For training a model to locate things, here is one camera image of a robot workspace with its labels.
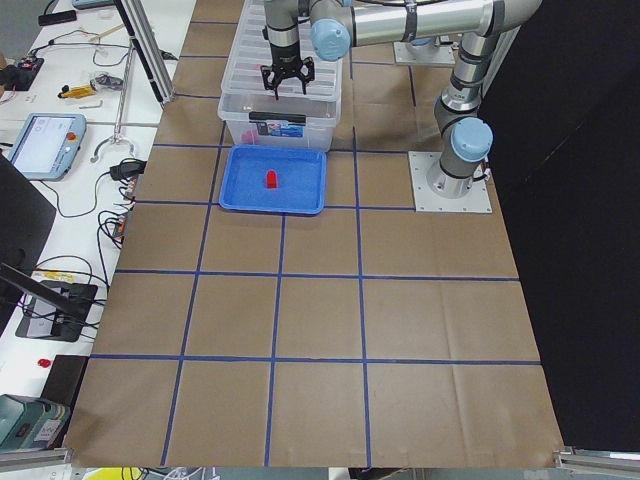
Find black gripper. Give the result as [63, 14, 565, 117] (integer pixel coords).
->
[260, 47, 315, 100]

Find clear ribbed box lid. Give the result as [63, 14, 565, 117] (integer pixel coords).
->
[222, 1, 342, 102]

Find red block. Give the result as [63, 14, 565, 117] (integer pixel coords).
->
[241, 131, 255, 144]
[265, 170, 278, 189]

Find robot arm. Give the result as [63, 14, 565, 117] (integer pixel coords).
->
[261, 0, 540, 199]

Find clear plastic storage box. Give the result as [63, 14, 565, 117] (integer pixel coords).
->
[218, 67, 342, 151]

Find blue plastic tray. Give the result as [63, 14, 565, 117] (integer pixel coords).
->
[219, 145, 327, 215]

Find green box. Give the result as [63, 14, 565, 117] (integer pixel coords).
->
[1, 394, 71, 453]

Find wooden chopsticks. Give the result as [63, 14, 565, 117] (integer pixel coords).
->
[88, 24, 125, 43]

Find black power adapter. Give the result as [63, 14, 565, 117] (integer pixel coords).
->
[109, 158, 147, 181]

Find long reach grabber tool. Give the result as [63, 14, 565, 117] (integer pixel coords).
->
[90, 40, 135, 163]

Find metal hex key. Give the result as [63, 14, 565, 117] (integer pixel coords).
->
[78, 99, 104, 110]

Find gold black clamp tool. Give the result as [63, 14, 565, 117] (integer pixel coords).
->
[58, 84, 97, 99]

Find robot teach pendant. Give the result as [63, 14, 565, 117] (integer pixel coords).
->
[8, 113, 87, 181]

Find black monitor stand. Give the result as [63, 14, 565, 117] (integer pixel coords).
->
[1, 158, 97, 342]

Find black box latch handle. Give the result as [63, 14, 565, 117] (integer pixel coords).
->
[248, 111, 307, 125]

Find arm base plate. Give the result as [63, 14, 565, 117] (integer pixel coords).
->
[408, 151, 493, 215]
[393, 37, 455, 68]

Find aluminium frame post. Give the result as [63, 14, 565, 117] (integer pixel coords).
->
[114, 0, 175, 106]

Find black cables bundle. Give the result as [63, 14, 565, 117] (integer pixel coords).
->
[49, 164, 146, 341]

